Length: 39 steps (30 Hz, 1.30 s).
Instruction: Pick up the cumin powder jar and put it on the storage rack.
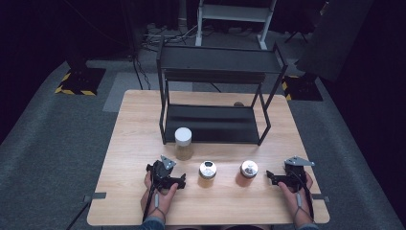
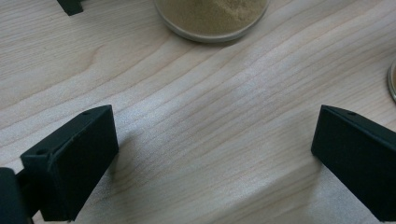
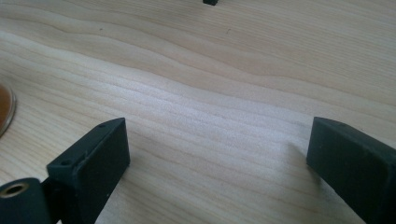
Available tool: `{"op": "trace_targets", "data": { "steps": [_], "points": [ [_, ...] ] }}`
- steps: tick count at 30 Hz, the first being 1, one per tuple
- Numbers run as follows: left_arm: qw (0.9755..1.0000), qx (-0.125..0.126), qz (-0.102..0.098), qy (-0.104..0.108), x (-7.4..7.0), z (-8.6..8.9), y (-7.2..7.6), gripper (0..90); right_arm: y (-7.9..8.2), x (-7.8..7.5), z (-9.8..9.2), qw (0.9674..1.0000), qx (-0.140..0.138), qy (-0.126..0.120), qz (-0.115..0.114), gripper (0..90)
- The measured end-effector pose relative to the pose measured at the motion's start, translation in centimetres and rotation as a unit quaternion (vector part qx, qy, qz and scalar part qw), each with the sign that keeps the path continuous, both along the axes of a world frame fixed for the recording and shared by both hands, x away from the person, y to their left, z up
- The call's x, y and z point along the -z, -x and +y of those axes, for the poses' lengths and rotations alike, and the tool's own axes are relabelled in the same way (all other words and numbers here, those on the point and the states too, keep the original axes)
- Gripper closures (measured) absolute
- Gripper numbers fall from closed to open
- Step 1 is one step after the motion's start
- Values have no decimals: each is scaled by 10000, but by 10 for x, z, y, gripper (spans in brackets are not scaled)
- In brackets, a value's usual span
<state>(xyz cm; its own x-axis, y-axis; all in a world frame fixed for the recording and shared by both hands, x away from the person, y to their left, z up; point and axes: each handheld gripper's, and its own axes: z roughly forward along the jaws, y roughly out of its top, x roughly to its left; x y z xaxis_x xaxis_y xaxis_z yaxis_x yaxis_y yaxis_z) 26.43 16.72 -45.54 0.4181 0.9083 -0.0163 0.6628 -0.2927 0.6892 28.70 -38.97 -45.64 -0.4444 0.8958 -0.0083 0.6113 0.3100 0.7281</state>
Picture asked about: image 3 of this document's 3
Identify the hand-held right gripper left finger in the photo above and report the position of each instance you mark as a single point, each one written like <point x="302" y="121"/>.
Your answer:
<point x="93" y="168"/>

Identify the round brown metal-rimmed object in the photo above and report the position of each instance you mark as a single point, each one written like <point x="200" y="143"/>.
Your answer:
<point x="4" y="107"/>

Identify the small black object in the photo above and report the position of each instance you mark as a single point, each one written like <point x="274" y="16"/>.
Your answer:
<point x="210" y="2"/>

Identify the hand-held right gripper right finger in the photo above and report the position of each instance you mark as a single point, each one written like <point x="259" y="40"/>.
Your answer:
<point x="355" y="161"/>

